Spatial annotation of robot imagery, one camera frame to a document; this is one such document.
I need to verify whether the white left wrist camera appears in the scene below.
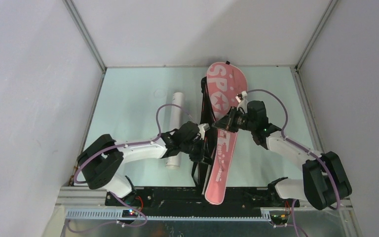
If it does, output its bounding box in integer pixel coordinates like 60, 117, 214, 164
198, 123, 210, 133

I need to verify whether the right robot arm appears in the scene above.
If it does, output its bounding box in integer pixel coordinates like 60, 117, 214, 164
213, 101, 352, 210

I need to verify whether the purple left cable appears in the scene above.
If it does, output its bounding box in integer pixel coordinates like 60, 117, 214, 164
66, 104, 197, 234

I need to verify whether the clear plastic tube lid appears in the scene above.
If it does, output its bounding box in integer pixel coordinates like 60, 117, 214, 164
153, 88, 167, 99

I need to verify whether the pink sport racket bag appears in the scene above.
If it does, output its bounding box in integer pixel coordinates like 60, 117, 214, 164
191, 61, 248, 205

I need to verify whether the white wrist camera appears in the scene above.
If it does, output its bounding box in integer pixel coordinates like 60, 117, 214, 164
235, 91, 248, 111
198, 123, 210, 133

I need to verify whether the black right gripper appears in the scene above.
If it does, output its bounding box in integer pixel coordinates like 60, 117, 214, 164
212, 107, 255, 134

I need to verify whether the white shuttlecock tube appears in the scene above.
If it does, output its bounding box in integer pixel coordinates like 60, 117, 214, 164
165, 92, 184, 170

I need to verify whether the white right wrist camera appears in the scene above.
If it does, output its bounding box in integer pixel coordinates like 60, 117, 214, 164
235, 91, 248, 111

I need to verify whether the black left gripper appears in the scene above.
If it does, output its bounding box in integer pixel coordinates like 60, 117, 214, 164
180, 135, 212, 164

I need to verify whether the purple cable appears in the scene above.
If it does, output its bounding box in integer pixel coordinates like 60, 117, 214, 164
66, 104, 197, 234
245, 89, 341, 237

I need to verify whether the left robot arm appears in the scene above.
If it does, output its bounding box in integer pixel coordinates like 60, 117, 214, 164
77, 121, 210, 206

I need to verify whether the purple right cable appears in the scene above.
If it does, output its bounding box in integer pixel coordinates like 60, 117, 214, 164
245, 89, 341, 237

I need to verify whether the aluminium front frame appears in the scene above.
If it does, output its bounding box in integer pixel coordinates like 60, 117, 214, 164
55, 186, 354, 237

